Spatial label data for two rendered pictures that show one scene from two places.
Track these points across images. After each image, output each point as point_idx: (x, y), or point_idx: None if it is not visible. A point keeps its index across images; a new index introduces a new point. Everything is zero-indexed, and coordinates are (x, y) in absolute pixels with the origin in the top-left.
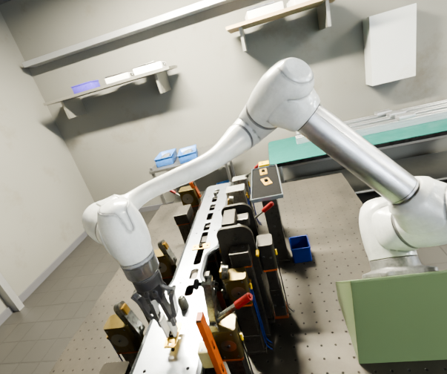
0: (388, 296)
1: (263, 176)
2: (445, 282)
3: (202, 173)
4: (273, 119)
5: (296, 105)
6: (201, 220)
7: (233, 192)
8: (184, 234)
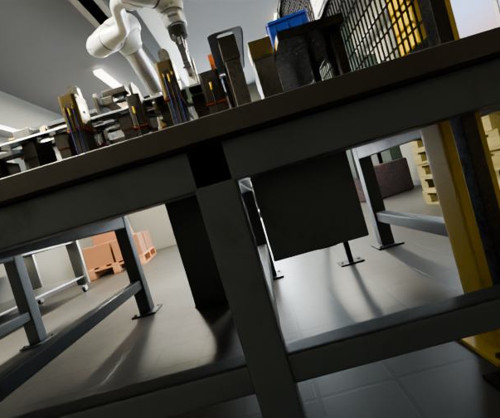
0: None
1: None
2: None
3: (129, 26)
4: (129, 36)
5: (139, 34)
6: (21, 142)
7: (36, 130)
8: None
